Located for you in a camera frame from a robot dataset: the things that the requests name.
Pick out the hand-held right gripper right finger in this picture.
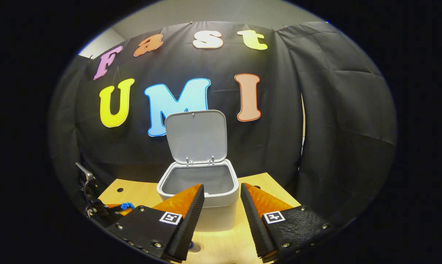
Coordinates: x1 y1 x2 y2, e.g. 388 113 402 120
240 183 337 264

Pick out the black backdrop cloth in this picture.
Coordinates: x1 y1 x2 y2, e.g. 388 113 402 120
47 21 397 235

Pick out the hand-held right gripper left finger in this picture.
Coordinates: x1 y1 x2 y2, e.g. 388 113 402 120
107 183 205 264

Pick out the white desktop garbage bin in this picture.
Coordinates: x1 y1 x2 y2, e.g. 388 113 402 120
156 110 240 232

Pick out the wooden desktop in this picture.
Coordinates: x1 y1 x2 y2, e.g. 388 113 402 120
97 172 302 264

